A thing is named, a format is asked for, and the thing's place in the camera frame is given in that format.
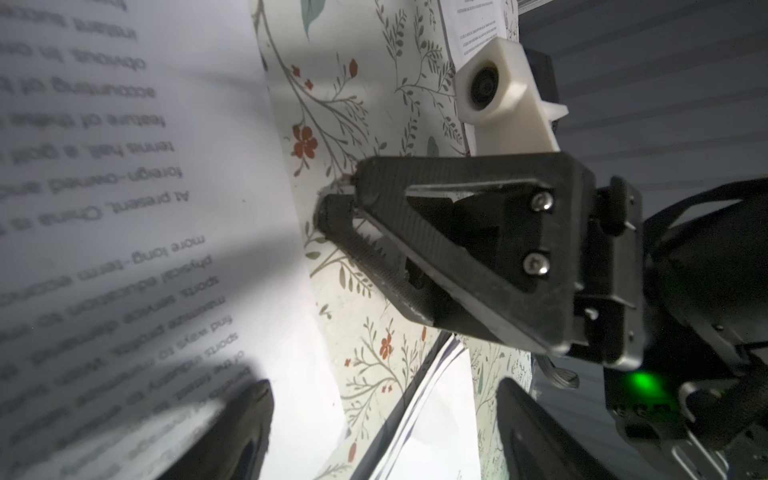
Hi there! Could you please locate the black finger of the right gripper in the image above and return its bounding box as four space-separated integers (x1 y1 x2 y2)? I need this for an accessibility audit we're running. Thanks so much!
315 193 480 336
353 152 595 356

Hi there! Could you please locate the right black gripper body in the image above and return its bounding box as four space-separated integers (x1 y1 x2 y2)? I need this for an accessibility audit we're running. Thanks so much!
571 178 767 479

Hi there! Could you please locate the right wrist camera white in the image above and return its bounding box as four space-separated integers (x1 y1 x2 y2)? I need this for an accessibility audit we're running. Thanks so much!
455 38 568 156

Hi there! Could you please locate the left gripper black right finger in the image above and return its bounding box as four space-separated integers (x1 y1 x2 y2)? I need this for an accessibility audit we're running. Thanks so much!
496 378 615 480

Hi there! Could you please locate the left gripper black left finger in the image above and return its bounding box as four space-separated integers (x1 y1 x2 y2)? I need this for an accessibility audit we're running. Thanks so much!
161 380 275 480

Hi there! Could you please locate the printed paper sheet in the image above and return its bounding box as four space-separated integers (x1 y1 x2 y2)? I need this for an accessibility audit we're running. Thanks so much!
1 1 345 479
371 335 481 480
439 0 519 70

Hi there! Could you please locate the red folder black inside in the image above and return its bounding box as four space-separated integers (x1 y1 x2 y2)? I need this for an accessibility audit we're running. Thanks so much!
350 332 451 480

